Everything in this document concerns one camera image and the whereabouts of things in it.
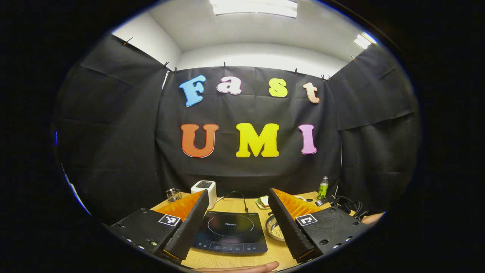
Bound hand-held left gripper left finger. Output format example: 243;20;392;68
107;190;210;262

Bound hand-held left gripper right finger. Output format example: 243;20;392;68
268;188;371;263

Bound stainless steel pot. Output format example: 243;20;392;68
265;214;286;242

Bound black induction cooktop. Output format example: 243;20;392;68
192;211;268;255

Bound white toaster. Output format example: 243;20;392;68
191;180;217;209

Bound small ceiling light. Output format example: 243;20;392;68
354;32;378;50

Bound ceiling light panel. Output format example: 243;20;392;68
210;0;298;18

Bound white toaster cable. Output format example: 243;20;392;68
207;196;226;210

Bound black cooktop power cable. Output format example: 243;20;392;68
224;191;249;213

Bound black cable bundle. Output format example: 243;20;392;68
314;194;365;221

